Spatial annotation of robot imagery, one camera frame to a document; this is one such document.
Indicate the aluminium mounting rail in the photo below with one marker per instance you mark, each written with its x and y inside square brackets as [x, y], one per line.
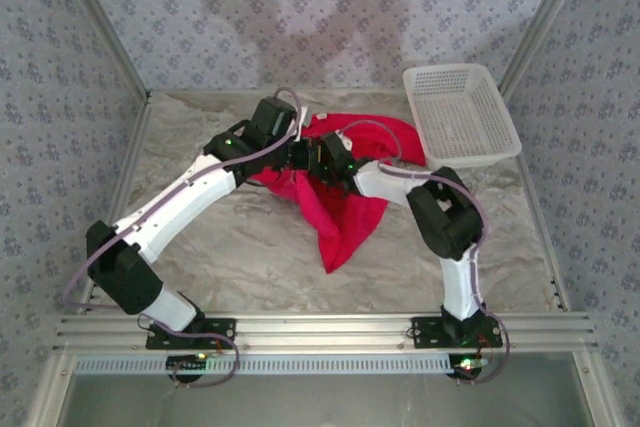
[320, 329]

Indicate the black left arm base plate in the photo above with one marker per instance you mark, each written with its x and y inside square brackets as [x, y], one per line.
[160, 339]

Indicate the aluminium table side rail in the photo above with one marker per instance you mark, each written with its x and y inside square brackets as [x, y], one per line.
[132, 157]
[537, 227]

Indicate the white plastic mesh basket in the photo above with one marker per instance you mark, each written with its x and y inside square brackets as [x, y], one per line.
[465, 117]

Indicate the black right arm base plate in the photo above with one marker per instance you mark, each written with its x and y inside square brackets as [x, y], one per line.
[425, 337]

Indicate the aluminium corner post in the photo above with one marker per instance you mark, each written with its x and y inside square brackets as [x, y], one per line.
[545, 22]
[100, 22]

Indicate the black left controller board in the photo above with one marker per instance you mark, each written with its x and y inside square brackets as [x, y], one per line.
[185, 363]

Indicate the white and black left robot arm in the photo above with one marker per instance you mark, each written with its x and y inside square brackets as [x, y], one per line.
[165, 212]

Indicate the red t-shirt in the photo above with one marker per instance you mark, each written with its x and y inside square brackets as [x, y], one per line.
[345, 227]

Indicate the black right controller board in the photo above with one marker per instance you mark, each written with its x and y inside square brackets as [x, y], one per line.
[470, 367]

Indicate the black controller board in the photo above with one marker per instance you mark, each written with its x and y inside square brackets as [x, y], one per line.
[185, 363]
[470, 367]

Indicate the aluminium frame leg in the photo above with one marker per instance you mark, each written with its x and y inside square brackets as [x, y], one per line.
[47, 392]
[597, 392]

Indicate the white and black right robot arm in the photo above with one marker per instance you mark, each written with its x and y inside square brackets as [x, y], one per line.
[445, 217]

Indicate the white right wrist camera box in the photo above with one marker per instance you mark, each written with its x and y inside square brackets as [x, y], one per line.
[345, 143]

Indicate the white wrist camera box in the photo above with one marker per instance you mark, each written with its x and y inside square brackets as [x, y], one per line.
[345, 143]
[301, 122]

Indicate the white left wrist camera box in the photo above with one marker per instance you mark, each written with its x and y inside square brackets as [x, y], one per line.
[301, 122]

